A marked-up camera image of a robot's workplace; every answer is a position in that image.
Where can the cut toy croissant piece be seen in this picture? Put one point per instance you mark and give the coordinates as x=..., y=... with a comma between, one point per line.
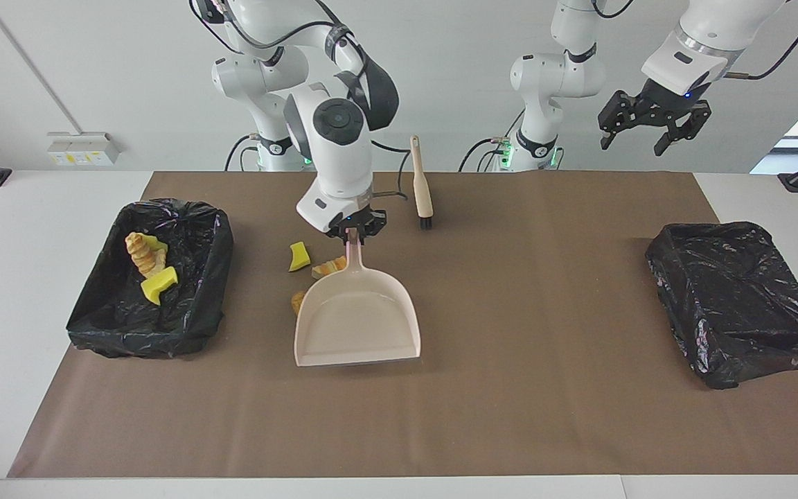
x=330, y=267

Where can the brown table mat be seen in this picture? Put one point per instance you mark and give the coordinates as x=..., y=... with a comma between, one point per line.
x=510, y=423

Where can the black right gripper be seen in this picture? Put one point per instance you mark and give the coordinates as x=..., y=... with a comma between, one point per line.
x=357, y=222

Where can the white wall outlet box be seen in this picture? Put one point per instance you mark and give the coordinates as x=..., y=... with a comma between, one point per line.
x=84, y=149

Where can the grey wall conduit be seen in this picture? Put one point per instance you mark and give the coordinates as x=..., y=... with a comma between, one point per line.
x=25, y=57

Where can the yellow sponge green scourer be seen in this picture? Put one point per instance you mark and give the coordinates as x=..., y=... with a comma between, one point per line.
x=158, y=244

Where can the small yellow sponge piece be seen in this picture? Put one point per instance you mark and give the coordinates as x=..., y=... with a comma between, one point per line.
x=298, y=258

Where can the bin lined black plastic bag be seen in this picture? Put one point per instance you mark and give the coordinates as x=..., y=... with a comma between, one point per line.
x=738, y=305
x=184, y=312

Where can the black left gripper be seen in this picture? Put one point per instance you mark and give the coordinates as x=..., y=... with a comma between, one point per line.
x=672, y=102

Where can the pale pink plastic dustpan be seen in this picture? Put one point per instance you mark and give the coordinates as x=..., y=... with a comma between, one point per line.
x=357, y=326

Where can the plain yellow sponge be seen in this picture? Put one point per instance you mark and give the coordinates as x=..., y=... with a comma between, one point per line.
x=160, y=283

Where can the brown toy bread roll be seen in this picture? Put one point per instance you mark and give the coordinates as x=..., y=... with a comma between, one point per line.
x=297, y=303

